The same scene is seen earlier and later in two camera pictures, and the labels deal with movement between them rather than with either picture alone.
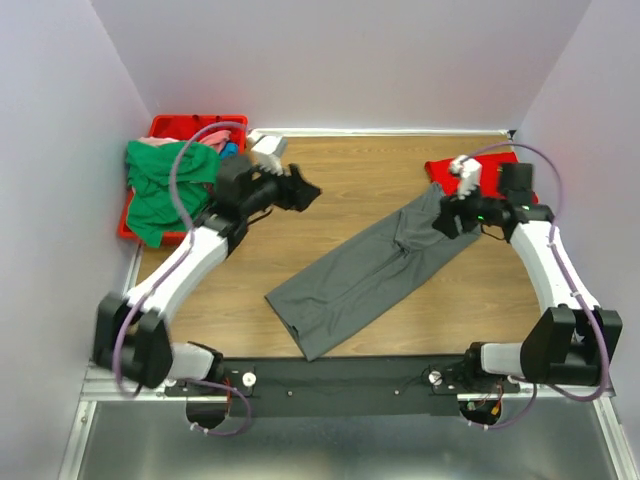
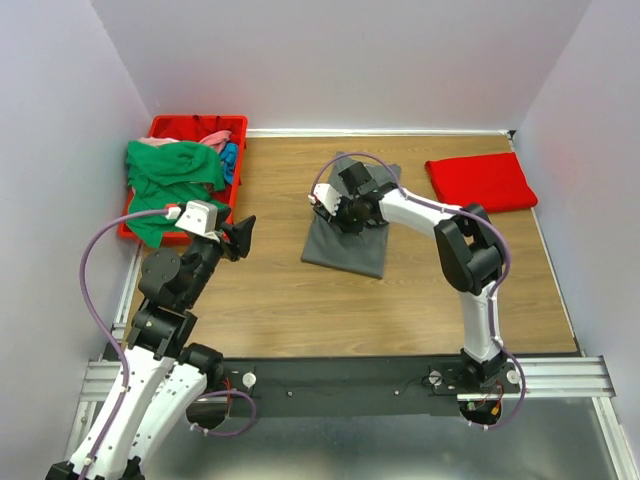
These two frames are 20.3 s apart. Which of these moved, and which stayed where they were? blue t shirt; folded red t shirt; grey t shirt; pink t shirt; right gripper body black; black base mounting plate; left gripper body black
Moved: left gripper body black; right gripper body black; grey t shirt
Stayed: pink t shirt; folded red t shirt; black base mounting plate; blue t shirt
